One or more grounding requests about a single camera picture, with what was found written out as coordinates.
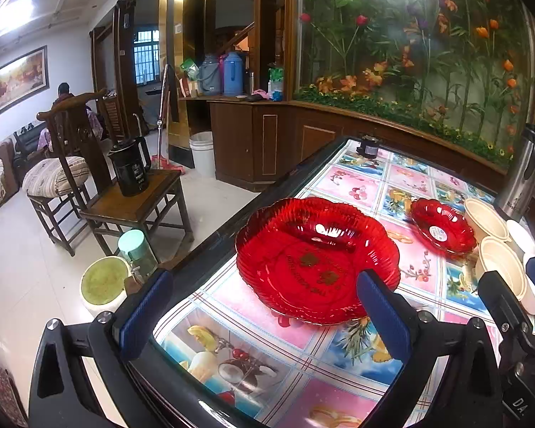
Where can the large red plastic plate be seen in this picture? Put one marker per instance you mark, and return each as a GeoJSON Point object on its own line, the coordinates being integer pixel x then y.
{"type": "Point", "coordinates": [303, 267]}

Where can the grey-blue thermos flask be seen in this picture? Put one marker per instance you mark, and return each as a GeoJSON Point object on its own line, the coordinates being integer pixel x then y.
{"type": "Point", "coordinates": [209, 78]}

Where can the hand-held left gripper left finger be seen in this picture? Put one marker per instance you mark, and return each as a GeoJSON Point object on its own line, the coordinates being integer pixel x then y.
{"type": "Point", "coordinates": [145, 316]}

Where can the stainless steel thermos jug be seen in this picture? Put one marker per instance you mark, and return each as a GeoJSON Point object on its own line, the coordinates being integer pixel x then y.
{"type": "Point", "coordinates": [519, 178]}

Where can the small black device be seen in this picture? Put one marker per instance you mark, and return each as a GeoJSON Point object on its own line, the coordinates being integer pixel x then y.
{"type": "Point", "coordinates": [368, 147]}

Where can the framed wall painting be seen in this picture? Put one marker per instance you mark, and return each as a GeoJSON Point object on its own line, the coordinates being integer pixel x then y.
{"type": "Point", "coordinates": [13, 82]}

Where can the small brown wooden stool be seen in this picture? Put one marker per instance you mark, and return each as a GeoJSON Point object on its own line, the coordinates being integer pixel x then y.
{"type": "Point", "coordinates": [154, 276]}

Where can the pink cloth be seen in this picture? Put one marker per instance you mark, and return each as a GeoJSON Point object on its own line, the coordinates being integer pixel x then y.
{"type": "Point", "coordinates": [257, 95]}

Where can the green and white package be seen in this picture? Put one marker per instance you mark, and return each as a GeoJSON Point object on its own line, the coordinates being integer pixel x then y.
{"type": "Point", "coordinates": [276, 82]}

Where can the dark patterned cloth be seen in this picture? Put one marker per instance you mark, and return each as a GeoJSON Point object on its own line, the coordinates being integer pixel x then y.
{"type": "Point", "coordinates": [0, 392]}

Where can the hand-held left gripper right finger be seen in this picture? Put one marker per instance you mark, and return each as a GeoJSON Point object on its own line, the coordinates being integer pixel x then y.
{"type": "Point", "coordinates": [383, 316]}

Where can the dark wooden high-back chair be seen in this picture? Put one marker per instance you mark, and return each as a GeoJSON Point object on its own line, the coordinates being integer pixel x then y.
{"type": "Point", "coordinates": [129, 207]}

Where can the brown wooden cabinet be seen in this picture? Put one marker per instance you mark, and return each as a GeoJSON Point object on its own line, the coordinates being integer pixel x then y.
{"type": "Point", "coordinates": [236, 138]}

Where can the striped seat cushion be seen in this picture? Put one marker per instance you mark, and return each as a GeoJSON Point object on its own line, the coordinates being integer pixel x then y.
{"type": "Point", "coordinates": [55, 176]}

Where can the green plastic bag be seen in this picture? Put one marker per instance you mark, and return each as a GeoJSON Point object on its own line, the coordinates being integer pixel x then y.
{"type": "Point", "coordinates": [189, 67]}

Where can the artificial flower display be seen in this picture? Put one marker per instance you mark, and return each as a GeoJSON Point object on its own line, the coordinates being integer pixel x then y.
{"type": "Point", "coordinates": [405, 53]}

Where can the white stool with green top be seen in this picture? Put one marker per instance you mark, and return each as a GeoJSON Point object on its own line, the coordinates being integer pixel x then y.
{"type": "Point", "coordinates": [102, 281]}

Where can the red carton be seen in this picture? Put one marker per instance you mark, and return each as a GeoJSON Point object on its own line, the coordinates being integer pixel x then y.
{"type": "Point", "coordinates": [186, 88]}

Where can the beige plastic bowl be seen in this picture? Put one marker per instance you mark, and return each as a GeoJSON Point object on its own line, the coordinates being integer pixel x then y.
{"type": "Point", "coordinates": [501, 263]}
{"type": "Point", "coordinates": [486, 218]}

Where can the mint green bottle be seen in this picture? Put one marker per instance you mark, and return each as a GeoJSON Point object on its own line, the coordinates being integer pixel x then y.
{"type": "Point", "coordinates": [136, 249]}

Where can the ceiling light panel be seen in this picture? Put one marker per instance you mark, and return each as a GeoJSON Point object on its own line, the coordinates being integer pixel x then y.
{"type": "Point", "coordinates": [13, 13]}

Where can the barred window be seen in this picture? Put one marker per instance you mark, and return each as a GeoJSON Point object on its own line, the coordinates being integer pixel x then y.
{"type": "Point", "coordinates": [146, 58]}

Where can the blue thermos flask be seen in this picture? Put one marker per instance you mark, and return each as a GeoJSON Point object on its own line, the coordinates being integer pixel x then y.
{"type": "Point", "coordinates": [232, 76]}

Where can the white plastic bucket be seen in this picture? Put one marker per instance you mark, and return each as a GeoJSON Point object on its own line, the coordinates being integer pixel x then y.
{"type": "Point", "coordinates": [203, 156]}

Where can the white paper bowl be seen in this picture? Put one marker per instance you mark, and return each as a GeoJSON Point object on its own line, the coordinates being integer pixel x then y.
{"type": "Point", "coordinates": [521, 234]}

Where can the dark wooden stool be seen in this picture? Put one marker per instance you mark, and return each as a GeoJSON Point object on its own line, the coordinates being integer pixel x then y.
{"type": "Point", "coordinates": [49, 214]}

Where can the black electric kettle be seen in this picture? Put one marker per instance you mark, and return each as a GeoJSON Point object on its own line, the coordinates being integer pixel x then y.
{"type": "Point", "coordinates": [131, 169]}

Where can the fruit print tablecloth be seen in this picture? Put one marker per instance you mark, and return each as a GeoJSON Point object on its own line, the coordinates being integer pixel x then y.
{"type": "Point", "coordinates": [303, 365]}

